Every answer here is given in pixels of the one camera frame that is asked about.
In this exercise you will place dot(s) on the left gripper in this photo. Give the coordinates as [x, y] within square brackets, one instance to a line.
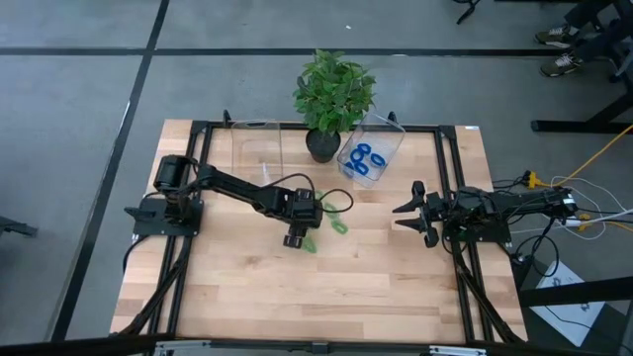
[304, 217]

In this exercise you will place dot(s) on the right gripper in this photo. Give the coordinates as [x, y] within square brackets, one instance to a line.
[434, 226]

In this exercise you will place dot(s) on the clear plastic bin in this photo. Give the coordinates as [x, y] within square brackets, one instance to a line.
[390, 136]
[257, 158]

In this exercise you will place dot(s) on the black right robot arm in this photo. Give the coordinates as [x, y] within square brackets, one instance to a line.
[519, 200]

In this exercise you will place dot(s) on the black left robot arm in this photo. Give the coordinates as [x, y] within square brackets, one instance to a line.
[232, 185]

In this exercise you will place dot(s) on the green potted plant black pot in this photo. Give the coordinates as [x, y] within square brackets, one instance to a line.
[334, 94]

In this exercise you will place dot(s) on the black floor bar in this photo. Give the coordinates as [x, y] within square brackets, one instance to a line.
[573, 293]

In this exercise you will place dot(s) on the black desk stand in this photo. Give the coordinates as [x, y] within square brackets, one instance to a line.
[569, 126]

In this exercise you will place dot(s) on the white paper sheet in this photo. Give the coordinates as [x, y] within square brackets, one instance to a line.
[569, 321]

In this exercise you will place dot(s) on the black chair leg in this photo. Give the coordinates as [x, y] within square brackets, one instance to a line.
[468, 12]

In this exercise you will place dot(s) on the person's shoe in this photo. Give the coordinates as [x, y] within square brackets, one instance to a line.
[556, 35]
[561, 64]

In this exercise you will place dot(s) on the black table edge beam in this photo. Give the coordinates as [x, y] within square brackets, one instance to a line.
[74, 345]

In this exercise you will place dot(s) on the person's leg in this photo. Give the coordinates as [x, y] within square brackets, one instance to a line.
[603, 42]
[588, 12]

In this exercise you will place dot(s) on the dark grey furniture foot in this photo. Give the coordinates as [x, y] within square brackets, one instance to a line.
[12, 226]

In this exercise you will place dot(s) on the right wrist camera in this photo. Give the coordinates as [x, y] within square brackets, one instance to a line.
[435, 205]

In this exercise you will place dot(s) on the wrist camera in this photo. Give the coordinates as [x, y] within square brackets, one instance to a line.
[435, 205]
[305, 196]

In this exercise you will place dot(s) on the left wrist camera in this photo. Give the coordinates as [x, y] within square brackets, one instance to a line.
[305, 196]

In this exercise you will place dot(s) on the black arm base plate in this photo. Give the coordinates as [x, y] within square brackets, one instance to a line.
[148, 228]
[494, 235]

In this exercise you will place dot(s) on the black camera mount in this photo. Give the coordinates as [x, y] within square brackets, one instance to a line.
[320, 348]

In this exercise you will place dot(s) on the black aluminium table frame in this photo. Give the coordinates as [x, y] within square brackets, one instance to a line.
[289, 125]

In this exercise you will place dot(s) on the silver metal bracket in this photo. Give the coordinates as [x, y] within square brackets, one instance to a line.
[178, 346]
[457, 351]

